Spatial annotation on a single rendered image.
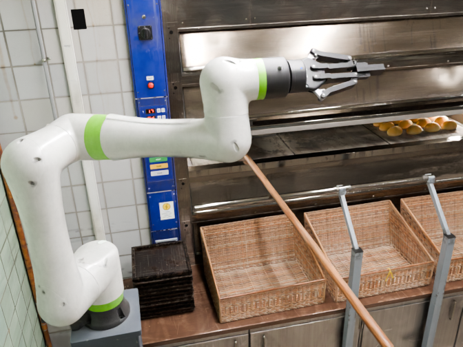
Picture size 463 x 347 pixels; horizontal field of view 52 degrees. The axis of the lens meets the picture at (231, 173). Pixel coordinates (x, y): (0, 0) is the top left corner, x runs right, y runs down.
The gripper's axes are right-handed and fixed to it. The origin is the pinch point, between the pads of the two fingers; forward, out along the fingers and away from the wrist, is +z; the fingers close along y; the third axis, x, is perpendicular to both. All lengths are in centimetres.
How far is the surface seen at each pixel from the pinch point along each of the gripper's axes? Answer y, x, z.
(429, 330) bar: 79, -152, 84
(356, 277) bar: 46, -123, 38
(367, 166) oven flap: -14, -153, 72
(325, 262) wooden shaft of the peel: 39, -71, 6
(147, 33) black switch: -72, -92, -46
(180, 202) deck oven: -8, -156, -37
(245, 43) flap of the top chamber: -70, -103, 0
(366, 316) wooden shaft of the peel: 58, -49, 7
